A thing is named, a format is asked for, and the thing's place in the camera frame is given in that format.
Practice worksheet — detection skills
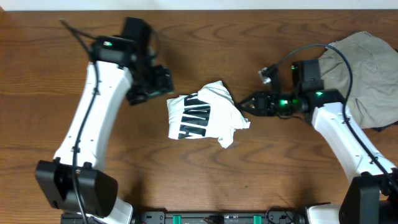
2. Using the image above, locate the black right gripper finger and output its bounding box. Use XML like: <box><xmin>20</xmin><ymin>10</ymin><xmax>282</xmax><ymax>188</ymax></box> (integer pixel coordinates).
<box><xmin>238</xmin><ymin>105</ymin><xmax>258</xmax><ymax>116</ymax></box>
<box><xmin>238</xmin><ymin>93</ymin><xmax>257</xmax><ymax>108</ymax></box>

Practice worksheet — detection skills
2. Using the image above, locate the black right camera cable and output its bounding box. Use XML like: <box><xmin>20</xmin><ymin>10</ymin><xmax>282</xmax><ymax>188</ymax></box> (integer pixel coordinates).
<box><xmin>273</xmin><ymin>42</ymin><xmax>398</xmax><ymax>194</ymax></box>

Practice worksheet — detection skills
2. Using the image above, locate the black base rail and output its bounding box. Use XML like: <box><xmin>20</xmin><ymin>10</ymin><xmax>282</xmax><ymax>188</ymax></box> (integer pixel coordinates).
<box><xmin>131</xmin><ymin>209</ymin><xmax>308</xmax><ymax>224</ymax></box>

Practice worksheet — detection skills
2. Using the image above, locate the grey garment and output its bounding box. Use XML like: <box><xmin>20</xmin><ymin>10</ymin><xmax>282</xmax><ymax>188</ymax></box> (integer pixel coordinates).
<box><xmin>331</xmin><ymin>31</ymin><xmax>397</xmax><ymax>129</ymax></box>

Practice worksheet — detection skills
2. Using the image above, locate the black camera cable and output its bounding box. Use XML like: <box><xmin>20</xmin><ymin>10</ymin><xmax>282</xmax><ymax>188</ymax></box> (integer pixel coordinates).
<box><xmin>58</xmin><ymin>18</ymin><xmax>103</xmax><ymax>224</ymax></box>
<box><xmin>273</xmin><ymin>42</ymin><xmax>398</xmax><ymax>194</ymax></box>

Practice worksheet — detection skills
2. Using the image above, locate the black left camera cable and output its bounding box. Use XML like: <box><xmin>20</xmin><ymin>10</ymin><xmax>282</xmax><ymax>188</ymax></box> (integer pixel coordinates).
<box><xmin>58</xmin><ymin>18</ymin><xmax>103</xmax><ymax>224</ymax></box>

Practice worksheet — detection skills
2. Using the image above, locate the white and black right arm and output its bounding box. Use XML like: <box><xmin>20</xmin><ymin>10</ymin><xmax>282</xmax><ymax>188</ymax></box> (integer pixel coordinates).
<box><xmin>238</xmin><ymin>60</ymin><xmax>397</xmax><ymax>223</ymax></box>

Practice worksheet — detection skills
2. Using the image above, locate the white t-shirt with black print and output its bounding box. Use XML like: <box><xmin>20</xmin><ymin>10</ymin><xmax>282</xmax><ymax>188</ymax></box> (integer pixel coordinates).
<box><xmin>167</xmin><ymin>81</ymin><xmax>251</xmax><ymax>149</ymax></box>

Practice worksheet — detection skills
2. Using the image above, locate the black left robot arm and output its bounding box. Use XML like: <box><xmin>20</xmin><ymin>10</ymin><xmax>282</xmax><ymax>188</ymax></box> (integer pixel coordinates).
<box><xmin>35</xmin><ymin>17</ymin><xmax>174</xmax><ymax>223</ymax></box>

